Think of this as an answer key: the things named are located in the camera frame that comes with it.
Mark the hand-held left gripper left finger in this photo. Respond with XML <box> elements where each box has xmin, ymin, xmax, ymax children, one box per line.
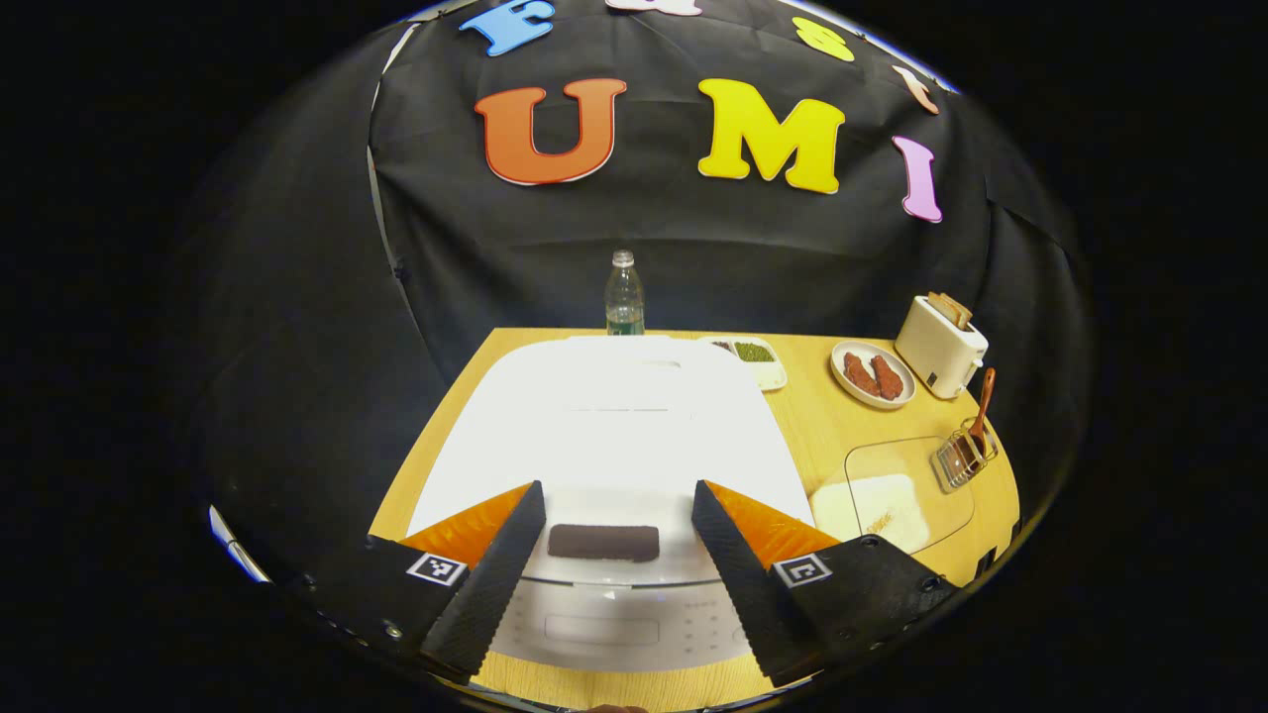
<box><xmin>297</xmin><ymin>480</ymin><xmax>548</xmax><ymax>684</ymax></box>

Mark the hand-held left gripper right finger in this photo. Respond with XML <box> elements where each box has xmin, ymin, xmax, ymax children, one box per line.
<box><xmin>691</xmin><ymin>479</ymin><xmax>960</xmax><ymax>686</ymax></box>

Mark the white rice container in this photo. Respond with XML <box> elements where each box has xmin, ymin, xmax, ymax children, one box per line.
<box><xmin>810</xmin><ymin>436</ymin><xmax>977</xmax><ymax>556</ymax></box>

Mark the white rice cooker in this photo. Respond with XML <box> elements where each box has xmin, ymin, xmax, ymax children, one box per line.
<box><xmin>408</xmin><ymin>335</ymin><xmax>815</xmax><ymax>674</ymax></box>

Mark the metal wire chopstick holder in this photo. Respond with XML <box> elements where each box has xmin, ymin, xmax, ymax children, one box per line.
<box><xmin>933</xmin><ymin>418</ymin><xmax>1000</xmax><ymax>494</ymax></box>

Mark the brown wooden spoon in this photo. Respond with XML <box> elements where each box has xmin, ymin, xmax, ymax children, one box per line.
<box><xmin>963</xmin><ymin>367</ymin><xmax>998</xmax><ymax>466</ymax></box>

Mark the white divided bean dish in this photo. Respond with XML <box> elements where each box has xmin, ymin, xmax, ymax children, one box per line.
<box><xmin>699</xmin><ymin>335</ymin><xmax>789</xmax><ymax>392</ymax></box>

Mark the white round plate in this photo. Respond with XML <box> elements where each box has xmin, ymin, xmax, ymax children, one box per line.
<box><xmin>830</xmin><ymin>340</ymin><xmax>916</xmax><ymax>410</ymax></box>

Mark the clear plastic water bottle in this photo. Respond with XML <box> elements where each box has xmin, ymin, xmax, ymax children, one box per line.
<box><xmin>604</xmin><ymin>250</ymin><xmax>646</xmax><ymax>337</ymax></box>

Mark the white toaster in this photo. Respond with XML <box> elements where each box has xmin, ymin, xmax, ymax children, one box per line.
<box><xmin>895</xmin><ymin>294</ymin><xmax>990</xmax><ymax>400</ymax></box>

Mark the black backdrop cloth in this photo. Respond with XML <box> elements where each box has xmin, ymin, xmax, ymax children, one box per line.
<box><xmin>188</xmin><ymin>0</ymin><xmax>1096</xmax><ymax>595</ymax></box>

